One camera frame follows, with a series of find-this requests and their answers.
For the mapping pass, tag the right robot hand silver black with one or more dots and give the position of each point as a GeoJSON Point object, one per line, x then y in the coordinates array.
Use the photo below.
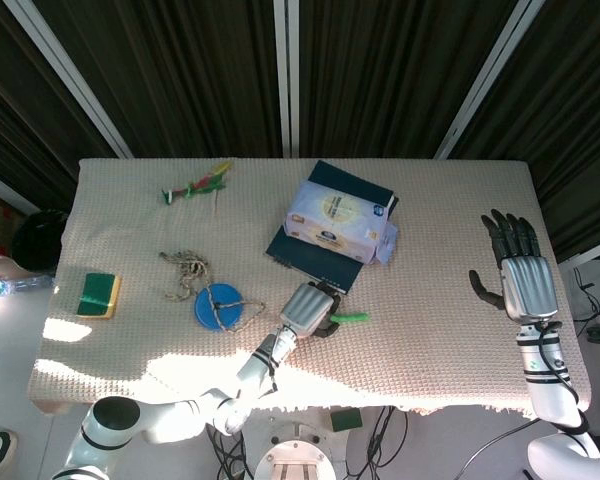
{"type": "Point", "coordinates": [527, 287]}

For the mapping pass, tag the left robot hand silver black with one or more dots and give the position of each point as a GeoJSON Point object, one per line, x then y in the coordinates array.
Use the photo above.
{"type": "Point", "coordinates": [305, 307]}

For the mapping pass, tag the green stick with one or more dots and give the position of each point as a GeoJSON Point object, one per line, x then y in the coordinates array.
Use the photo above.
{"type": "Point", "coordinates": [355, 317]}

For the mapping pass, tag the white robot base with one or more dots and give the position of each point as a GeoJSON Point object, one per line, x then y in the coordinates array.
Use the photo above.
{"type": "Point", "coordinates": [292, 457]}

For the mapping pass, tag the dark blue notebook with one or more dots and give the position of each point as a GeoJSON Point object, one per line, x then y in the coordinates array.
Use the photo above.
{"type": "Point", "coordinates": [310, 260]}

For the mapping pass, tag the blue plastic disc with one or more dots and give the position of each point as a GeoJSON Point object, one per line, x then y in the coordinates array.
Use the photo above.
{"type": "Point", "coordinates": [231, 316]}

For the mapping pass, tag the black power adapter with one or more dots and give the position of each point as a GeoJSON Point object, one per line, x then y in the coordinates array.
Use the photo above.
{"type": "Point", "coordinates": [598, 333]}

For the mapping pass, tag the pale purple tissue pack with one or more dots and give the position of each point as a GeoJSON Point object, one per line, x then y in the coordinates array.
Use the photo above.
{"type": "Point", "coordinates": [330, 215]}

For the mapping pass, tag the beige waffle tablecloth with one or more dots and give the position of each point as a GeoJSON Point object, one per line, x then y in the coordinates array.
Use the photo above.
{"type": "Point", "coordinates": [405, 360]}

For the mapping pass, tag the dark green block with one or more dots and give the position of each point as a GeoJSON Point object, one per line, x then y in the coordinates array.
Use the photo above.
{"type": "Point", "coordinates": [346, 421]}

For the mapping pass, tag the colourful feather toy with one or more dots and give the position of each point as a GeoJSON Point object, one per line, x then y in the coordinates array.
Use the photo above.
{"type": "Point", "coordinates": [200, 187]}

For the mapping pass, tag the green and yellow sponge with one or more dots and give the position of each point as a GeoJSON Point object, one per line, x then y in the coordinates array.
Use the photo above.
{"type": "Point", "coordinates": [97, 295]}

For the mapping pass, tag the dark pleated curtain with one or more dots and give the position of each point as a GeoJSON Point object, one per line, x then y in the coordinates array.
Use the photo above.
{"type": "Point", "coordinates": [180, 75]}

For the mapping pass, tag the clear plastic water bottle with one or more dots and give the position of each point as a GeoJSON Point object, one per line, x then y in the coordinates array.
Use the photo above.
{"type": "Point", "coordinates": [25, 284]}

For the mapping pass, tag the grey aluminium frame rail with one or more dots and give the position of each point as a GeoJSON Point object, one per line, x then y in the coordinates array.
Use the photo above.
{"type": "Point", "coordinates": [590, 257]}
{"type": "Point", "coordinates": [5, 189]}

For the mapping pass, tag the grey aluminium frame post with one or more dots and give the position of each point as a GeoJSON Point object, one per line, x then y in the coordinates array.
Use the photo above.
{"type": "Point", "coordinates": [65, 75]}
{"type": "Point", "coordinates": [480, 80]}
{"type": "Point", "coordinates": [285, 75]}

